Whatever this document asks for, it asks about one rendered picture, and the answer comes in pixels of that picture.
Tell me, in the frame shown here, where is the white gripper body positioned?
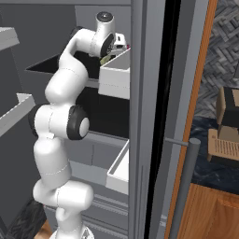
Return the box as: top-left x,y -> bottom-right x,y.
107,44 -> 129,59

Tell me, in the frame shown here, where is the grey fridge door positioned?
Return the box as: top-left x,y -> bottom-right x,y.
128,0 -> 210,239

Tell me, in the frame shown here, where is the grey fridge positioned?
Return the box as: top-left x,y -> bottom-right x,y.
0,0 -> 133,239

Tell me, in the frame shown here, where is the grey fridge drawer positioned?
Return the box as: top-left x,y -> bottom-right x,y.
66,133 -> 130,189

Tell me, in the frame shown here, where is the grey fridge door shelf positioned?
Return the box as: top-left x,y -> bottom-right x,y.
0,92 -> 36,138
0,26 -> 21,52

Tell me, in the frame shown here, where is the olive green food item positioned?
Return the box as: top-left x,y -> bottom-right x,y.
99,54 -> 112,66

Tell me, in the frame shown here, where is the tall wooden side panel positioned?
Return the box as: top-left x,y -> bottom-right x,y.
163,0 -> 219,239

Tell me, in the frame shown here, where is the wooden cupboard door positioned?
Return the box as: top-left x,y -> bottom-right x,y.
176,182 -> 239,239

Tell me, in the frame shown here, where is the grey fridge door handle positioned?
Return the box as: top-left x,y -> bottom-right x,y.
164,136 -> 202,239

